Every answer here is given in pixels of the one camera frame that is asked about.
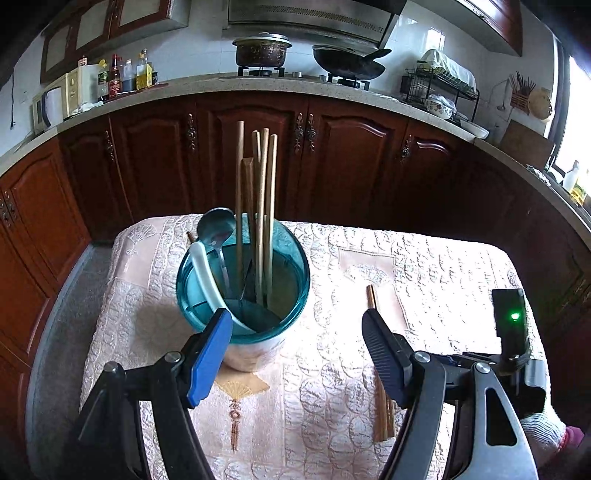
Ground white ceramic spoon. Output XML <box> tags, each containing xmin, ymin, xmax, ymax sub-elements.
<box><xmin>188</xmin><ymin>241</ymin><xmax>254</xmax><ymax>334</ymax></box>

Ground floral white utensil holder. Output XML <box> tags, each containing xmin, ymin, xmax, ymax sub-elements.
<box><xmin>176</xmin><ymin>214</ymin><xmax>311</xmax><ymax>372</ymax></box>

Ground white microwave appliance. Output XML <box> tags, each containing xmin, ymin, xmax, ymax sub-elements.
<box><xmin>32</xmin><ymin>64</ymin><xmax>100</xmax><ymax>134</ymax></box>

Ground metal spoon pink handle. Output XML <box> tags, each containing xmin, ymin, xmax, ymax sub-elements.
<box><xmin>197</xmin><ymin>207</ymin><xmax>236</xmax><ymax>296</ymax></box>

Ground sauce bottle red label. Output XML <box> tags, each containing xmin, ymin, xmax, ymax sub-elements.
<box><xmin>108</xmin><ymin>54</ymin><xmax>121</xmax><ymax>100</ymax></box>

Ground range hood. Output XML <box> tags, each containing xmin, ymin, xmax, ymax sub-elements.
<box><xmin>228</xmin><ymin>0</ymin><xmax>406</xmax><ymax>47</ymax></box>

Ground dish drying rack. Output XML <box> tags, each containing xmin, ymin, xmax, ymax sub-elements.
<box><xmin>400</xmin><ymin>49</ymin><xmax>480</xmax><ymax>122</ymax></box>

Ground black wok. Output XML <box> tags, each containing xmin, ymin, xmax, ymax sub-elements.
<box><xmin>312</xmin><ymin>45</ymin><xmax>392</xmax><ymax>81</ymax></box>

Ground wooden chopstick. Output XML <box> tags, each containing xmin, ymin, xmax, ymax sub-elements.
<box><xmin>367</xmin><ymin>285</ymin><xmax>389</xmax><ymax>442</ymax></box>
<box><xmin>386</xmin><ymin>396</ymin><xmax>396</xmax><ymax>438</ymax></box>

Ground oil bottle yellow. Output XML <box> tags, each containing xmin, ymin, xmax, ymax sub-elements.
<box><xmin>136</xmin><ymin>49</ymin><xmax>152</xmax><ymax>90</ymax></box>

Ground white gloved hand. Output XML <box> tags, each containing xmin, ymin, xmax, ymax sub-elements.
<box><xmin>520</xmin><ymin>410</ymin><xmax>585</xmax><ymax>469</ymax></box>

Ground dark wood kitchen cabinets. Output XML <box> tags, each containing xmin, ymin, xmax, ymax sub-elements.
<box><xmin>1</xmin><ymin>91</ymin><xmax>590</xmax><ymax>439</ymax></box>

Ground cooking pot with lid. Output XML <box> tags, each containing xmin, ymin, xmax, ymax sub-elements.
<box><xmin>232</xmin><ymin>32</ymin><xmax>293</xmax><ymax>68</ymax></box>

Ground upper wall cabinets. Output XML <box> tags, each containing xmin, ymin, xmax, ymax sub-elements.
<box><xmin>40</xmin><ymin>0</ymin><xmax>191</xmax><ymax>84</ymax></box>

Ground wooden cutting board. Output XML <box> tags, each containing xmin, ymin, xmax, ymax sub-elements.
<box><xmin>499</xmin><ymin>120</ymin><xmax>555</xmax><ymax>170</ymax></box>

